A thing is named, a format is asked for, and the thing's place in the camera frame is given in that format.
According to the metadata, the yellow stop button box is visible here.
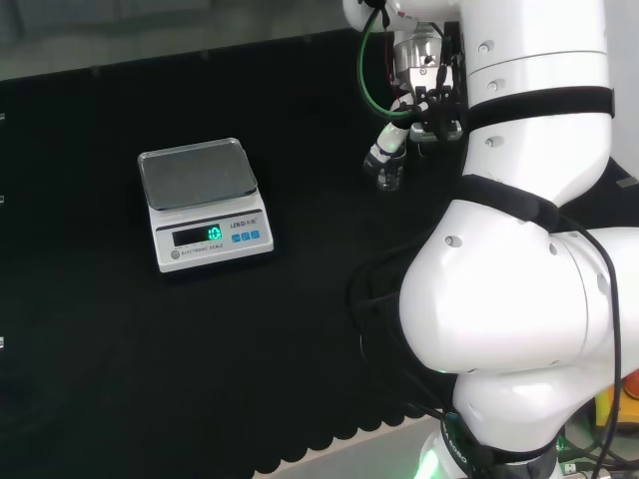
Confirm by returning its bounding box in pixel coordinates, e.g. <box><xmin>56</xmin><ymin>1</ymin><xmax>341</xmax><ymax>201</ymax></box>
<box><xmin>592</xmin><ymin>367</ymin><xmax>639</xmax><ymax>436</ymax></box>

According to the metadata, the black cloth bench cover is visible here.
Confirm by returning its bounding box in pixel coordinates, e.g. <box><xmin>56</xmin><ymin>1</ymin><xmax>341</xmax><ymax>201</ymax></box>
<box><xmin>0</xmin><ymin>27</ymin><xmax>639</xmax><ymax>479</ymax></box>

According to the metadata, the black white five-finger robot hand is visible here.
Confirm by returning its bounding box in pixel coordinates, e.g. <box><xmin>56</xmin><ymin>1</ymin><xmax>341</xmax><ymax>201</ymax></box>
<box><xmin>362</xmin><ymin>54</ymin><xmax>468</xmax><ymax>176</ymax></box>

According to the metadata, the white electronic balance steel pan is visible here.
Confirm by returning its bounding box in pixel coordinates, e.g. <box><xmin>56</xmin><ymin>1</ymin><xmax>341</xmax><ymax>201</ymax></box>
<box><xmin>137</xmin><ymin>137</ymin><xmax>277</xmax><ymax>274</ymax></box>

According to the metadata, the green cable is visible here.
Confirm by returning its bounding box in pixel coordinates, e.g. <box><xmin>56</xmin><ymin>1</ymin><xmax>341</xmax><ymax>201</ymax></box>
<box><xmin>356</xmin><ymin>3</ymin><xmax>426</xmax><ymax>122</ymax></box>

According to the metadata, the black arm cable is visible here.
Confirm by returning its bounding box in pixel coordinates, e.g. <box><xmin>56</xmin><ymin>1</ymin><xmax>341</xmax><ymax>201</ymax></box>
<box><xmin>550</xmin><ymin>211</ymin><xmax>626</xmax><ymax>479</ymax></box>

